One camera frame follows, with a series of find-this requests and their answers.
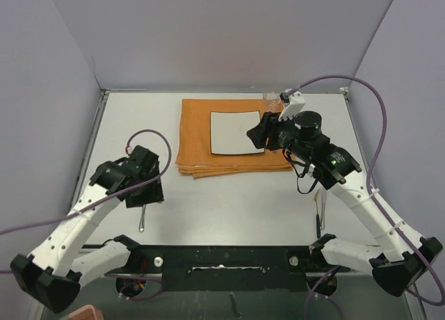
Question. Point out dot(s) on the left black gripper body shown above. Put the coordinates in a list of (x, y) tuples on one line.
[(148, 195)]

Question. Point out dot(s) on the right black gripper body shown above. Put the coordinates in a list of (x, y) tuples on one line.
[(282, 134)]

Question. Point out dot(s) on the clear drinking glass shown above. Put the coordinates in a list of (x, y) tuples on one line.
[(272, 102)]

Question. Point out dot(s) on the white square plate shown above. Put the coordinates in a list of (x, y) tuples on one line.
[(228, 132)]

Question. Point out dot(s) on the orange cloth placemat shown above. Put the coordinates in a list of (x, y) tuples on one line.
[(194, 155)]

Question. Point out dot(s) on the silver butter knife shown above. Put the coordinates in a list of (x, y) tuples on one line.
[(141, 226)]

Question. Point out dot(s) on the green handled gold fork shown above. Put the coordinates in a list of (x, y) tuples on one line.
[(318, 221)]

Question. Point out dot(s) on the green handled silver knife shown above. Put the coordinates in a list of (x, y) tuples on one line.
[(323, 207)]

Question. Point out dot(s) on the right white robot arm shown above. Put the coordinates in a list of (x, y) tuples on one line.
[(401, 255)]

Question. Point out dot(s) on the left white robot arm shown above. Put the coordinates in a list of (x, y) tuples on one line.
[(69, 236)]

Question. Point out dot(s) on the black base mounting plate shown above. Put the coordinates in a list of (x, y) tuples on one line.
[(225, 268)]

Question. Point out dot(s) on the pink box corner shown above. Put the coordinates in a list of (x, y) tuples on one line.
[(87, 312)]

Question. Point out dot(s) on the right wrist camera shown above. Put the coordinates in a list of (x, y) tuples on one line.
[(308, 125)]

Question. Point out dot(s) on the aluminium frame rail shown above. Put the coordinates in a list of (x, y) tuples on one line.
[(131, 287)]

